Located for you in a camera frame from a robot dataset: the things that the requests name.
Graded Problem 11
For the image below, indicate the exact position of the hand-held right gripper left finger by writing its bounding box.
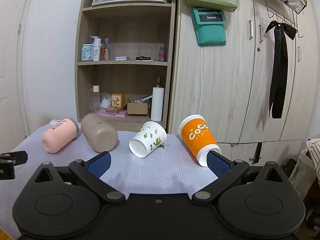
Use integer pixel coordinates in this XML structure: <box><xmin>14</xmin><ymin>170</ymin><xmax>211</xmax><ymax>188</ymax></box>
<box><xmin>32</xmin><ymin>151</ymin><xmax>126</xmax><ymax>204</ymax></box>

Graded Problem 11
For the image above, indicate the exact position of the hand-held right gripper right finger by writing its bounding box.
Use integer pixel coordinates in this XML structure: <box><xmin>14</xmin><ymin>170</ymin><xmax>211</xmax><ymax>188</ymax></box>
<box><xmin>192</xmin><ymin>151</ymin><xmax>288</xmax><ymax>204</ymax></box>

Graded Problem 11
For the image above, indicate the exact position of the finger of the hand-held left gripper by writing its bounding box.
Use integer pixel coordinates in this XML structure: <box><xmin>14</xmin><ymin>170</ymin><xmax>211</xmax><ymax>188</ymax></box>
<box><xmin>0</xmin><ymin>151</ymin><xmax>28</xmax><ymax>166</ymax></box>

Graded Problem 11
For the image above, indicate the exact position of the orange paper cup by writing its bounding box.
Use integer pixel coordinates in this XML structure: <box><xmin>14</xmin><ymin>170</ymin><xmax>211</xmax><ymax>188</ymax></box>
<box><xmin>179</xmin><ymin>114</ymin><xmax>222</xmax><ymax>167</ymax></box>

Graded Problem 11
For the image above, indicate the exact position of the taupe cup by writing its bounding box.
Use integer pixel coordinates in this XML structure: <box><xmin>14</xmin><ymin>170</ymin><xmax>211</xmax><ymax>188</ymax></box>
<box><xmin>81</xmin><ymin>113</ymin><xmax>118</xmax><ymax>153</ymax></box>

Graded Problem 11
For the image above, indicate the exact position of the pink cup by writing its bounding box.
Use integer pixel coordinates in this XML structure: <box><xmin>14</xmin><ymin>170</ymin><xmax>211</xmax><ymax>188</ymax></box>
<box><xmin>41</xmin><ymin>118</ymin><xmax>82</xmax><ymax>154</ymax></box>

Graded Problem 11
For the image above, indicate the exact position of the white floral paper cup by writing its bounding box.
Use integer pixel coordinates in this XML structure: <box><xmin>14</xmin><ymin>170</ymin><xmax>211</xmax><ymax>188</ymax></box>
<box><xmin>129</xmin><ymin>121</ymin><xmax>167</xmax><ymax>158</ymax></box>

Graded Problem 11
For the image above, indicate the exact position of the pink paper pad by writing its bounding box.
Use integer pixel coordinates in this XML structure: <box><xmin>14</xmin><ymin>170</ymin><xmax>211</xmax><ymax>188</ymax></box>
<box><xmin>97</xmin><ymin>109</ymin><xmax>127</xmax><ymax>118</ymax></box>

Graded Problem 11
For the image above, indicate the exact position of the white quilted table cloth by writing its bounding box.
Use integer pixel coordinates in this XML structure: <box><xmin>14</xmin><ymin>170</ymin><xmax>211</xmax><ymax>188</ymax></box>
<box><xmin>0</xmin><ymin>126</ymin><xmax>220</xmax><ymax>230</ymax></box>

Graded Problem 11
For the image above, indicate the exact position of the clear bottle with beige cap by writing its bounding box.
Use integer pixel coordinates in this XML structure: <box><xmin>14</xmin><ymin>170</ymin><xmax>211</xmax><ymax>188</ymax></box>
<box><xmin>92</xmin><ymin>85</ymin><xmax>101</xmax><ymax>113</ymax></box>

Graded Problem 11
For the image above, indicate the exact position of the yellow floral box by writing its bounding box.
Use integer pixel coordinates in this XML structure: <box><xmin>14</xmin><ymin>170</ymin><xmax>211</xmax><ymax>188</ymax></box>
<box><xmin>111</xmin><ymin>93</ymin><xmax>125</xmax><ymax>108</ymax></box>

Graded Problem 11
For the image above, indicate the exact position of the cardboard box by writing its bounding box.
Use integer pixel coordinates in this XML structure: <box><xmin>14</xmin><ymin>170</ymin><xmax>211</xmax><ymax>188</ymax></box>
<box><xmin>127</xmin><ymin>102</ymin><xmax>148</xmax><ymax>116</ymax></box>

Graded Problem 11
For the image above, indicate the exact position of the paper towel roll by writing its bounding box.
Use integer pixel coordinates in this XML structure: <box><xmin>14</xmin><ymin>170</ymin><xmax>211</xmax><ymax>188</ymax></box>
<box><xmin>150</xmin><ymin>86</ymin><xmax>165</xmax><ymax>122</ymax></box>

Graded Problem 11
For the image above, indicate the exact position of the wooden open shelf unit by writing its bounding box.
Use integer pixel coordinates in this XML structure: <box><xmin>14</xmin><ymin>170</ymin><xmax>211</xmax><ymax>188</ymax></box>
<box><xmin>75</xmin><ymin>0</ymin><xmax>177</xmax><ymax>133</ymax></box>

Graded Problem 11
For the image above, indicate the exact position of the light wood wardrobe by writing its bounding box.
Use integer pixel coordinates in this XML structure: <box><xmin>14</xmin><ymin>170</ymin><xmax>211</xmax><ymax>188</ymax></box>
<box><xmin>167</xmin><ymin>0</ymin><xmax>313</xmax><ymax>165</ymax></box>

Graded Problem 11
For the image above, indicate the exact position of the white basket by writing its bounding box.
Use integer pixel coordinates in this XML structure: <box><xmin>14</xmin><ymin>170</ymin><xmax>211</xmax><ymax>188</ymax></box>
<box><xmin>297</xmin><ymin>150</ymin><xmax>320</xmax><ymax>197</ymax></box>

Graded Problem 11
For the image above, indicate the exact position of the checked white cloth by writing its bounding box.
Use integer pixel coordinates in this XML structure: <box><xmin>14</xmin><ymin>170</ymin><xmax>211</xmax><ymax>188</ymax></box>
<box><xmin>306</xmin><ymin>138</ymin><xmax>320</xmax><ymax>175</ymax></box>

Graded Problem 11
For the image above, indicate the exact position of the white door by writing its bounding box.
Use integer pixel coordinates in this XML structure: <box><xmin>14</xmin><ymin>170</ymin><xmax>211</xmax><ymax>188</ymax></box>
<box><xmin>15</xmin><ymin>0</ymin><xmax>88</xmax><ymax>135</ymax></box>

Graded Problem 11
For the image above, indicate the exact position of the white pump bottle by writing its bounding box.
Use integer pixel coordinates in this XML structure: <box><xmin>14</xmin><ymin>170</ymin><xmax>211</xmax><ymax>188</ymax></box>
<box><xmin>90</xmin><ymin>36</ymin><xmax>102</xmax><ymax>61</ymax></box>

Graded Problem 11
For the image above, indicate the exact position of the black ribbon bow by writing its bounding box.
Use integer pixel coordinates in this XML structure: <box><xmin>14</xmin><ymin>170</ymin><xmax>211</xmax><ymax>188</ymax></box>
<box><xmin>265</xmin><ymin>20</ymin><xmax>298</xmax><ymax>119</ymax></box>

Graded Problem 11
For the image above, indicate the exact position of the pink bottle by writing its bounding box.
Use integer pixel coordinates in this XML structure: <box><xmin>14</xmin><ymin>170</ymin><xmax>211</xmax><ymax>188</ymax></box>
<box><xmin>158</xmin><ymin>43</ymin><xmax>167</xmax><ymax>62</ymax></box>

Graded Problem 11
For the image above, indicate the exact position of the teal pouch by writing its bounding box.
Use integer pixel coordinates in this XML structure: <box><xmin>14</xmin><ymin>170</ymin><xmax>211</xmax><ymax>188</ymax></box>
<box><xmin>192</xmin><ymin>7</ymin><xmax>227</xmax><ymax>47</ymax></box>

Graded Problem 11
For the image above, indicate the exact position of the black wire rack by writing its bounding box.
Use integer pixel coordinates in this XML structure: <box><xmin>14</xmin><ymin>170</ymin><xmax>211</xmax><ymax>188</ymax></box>
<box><xmin>246</xmin><ymin>0</ymin><xmax>308</xmax><ymax>38</ymax></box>

